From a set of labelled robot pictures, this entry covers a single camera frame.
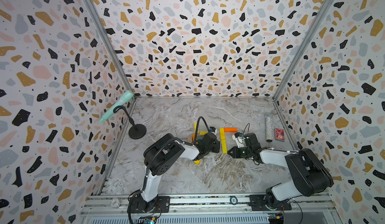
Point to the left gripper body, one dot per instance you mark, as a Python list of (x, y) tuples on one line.
[(216, 148)]

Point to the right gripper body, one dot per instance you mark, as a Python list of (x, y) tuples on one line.
[(244, 152)]

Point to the orange block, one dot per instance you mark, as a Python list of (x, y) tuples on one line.
[(230, 130)]

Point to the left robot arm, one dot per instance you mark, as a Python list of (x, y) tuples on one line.
[(160, 157)]

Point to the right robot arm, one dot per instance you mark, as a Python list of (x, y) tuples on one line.
[(308, 174)]

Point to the red playing card box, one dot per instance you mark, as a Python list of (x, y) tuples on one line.
[(279, 134)]

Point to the glitter filled clear tube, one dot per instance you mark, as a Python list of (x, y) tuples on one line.
[(269, 127)]

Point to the black microphone stand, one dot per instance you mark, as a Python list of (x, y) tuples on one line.
[(137, 131)]

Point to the mint green microphone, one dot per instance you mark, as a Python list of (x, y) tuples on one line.
[(125, 98)]

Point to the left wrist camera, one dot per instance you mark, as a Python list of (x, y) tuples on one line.
[(213, 130)]

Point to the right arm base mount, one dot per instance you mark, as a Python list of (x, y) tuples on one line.
[(268, 202)]

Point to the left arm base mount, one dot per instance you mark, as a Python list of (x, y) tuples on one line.
[(137, 205)]

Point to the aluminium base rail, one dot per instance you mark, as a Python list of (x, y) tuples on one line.
[(225, 208)]

